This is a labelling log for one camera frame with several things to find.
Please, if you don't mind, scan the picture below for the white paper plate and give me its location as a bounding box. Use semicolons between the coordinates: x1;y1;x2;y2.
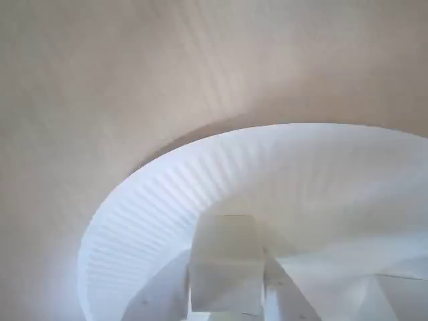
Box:
76;122;428;321

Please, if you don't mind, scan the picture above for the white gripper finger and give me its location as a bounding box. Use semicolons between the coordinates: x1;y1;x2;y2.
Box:
263;246;317;321
122;251;191;321

